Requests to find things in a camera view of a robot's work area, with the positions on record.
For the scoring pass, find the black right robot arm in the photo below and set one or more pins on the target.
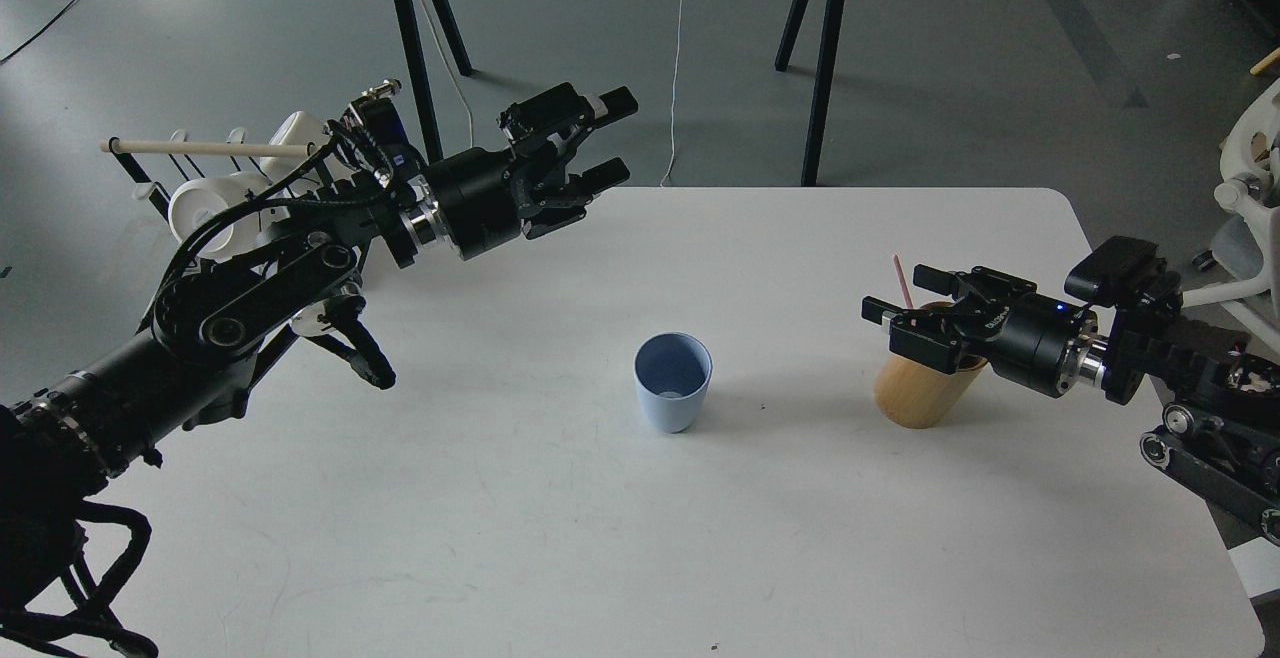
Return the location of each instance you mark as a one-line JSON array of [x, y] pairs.
[[1120, 323]]

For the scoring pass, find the bamboo cylinder holder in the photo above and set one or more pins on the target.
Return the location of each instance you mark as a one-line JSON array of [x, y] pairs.
[[915, 396]]

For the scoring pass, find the white square mug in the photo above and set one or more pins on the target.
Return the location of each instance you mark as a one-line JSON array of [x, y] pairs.
[[300, 129]]

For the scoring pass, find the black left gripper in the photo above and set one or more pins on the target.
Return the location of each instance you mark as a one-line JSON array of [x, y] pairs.
[[472, 190]]

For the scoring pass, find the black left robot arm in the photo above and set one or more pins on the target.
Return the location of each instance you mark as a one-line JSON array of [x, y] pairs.
[[66, 557]]

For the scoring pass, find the black wire mug rack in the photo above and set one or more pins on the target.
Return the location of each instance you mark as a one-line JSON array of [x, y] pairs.
[[160, 168]]

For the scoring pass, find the white round mug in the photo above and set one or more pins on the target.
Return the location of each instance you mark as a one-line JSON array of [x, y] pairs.
[[201, 199]]

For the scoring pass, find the blue cup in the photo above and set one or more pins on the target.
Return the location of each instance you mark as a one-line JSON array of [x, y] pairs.
[[672, 373]]

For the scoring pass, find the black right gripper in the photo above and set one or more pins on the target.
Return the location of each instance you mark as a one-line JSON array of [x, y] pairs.
[[1027, 338]]

